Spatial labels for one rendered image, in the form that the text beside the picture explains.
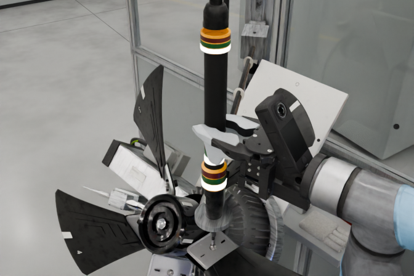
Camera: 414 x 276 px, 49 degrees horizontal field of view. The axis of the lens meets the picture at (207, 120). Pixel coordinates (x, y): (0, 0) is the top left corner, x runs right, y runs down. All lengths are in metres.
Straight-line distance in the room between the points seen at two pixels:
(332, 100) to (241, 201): 0.32
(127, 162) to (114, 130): 2.18
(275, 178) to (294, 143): 0.07
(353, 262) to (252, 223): 0.39
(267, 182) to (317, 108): 0.46
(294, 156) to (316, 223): 0.80
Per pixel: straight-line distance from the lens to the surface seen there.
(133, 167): 1.23
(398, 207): 0.62
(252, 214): 1.02
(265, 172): 0.67
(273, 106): 0.63
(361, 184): 0.63
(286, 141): 0.65
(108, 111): 3.67
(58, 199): 1.17
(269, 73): 1.20
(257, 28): 1.34
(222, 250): 0.92
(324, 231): 1.42
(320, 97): 1.12
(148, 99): 1.07
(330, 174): 0.64
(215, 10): 0.63
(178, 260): 0.99
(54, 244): 2.66
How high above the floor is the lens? 1.88
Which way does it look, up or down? 33 degrees down
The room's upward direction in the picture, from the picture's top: straight up
